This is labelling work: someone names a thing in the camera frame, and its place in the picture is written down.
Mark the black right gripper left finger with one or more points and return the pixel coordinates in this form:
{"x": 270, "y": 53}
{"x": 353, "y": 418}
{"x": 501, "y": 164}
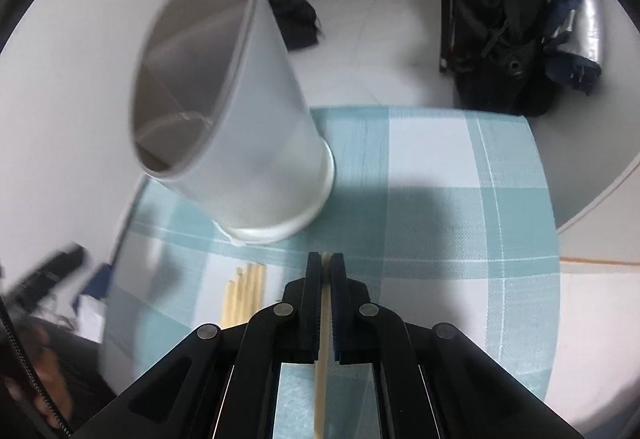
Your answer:
{"x": 310, "y": 309}

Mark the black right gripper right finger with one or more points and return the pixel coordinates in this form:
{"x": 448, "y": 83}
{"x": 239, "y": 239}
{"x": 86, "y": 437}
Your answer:
{"x": 341, "y": 308}

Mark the wooden chopstick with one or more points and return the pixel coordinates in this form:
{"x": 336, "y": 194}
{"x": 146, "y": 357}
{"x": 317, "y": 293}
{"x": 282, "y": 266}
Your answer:
{"x": 254, "y": 288}
{"x": 321, "y": 366}
{"x": 240, "y": 279}
{"x": 228, "y": 311}

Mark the left hand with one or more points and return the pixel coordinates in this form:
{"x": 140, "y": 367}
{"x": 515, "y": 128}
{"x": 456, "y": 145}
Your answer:
{"x": 48, "y": 372}

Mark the teal plaid placemat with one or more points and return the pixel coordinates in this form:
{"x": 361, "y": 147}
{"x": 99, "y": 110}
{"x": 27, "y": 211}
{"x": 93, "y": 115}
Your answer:
{"x": 445, "y": 215}

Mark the white utensil holder cup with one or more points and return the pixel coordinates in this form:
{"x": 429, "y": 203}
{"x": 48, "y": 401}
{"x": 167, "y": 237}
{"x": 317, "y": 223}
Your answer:
{"x": 218, "y": 117}

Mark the black clothing pile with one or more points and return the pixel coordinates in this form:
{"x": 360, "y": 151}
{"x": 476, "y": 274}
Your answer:
{"x": 298, "y": 23}

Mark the black hanging jacket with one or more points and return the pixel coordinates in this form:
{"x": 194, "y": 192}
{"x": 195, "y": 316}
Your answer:
{"x": 498, "y": 59}

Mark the silver folded umbrella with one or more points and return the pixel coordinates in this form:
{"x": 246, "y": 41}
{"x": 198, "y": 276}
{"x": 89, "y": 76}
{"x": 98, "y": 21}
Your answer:
{"x": 573, "y": 42}

